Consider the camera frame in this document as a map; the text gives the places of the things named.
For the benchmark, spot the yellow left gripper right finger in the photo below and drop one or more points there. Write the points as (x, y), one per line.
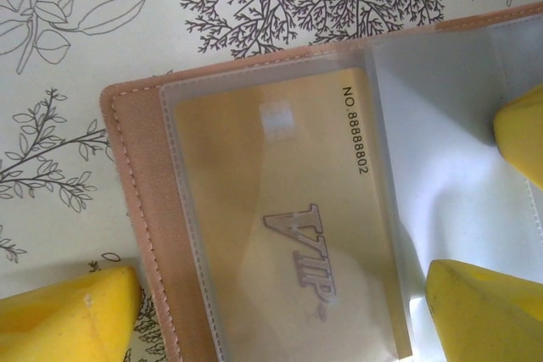
(492, 319)

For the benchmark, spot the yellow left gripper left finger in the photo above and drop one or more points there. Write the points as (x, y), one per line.
(55, 328)

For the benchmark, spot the gold VIP credit card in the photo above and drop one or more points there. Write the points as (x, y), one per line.
(297, 158)

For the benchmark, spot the wooden base board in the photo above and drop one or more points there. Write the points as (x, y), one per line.
(140, 192)

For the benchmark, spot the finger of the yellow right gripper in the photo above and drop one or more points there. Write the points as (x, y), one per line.
(524, 137)

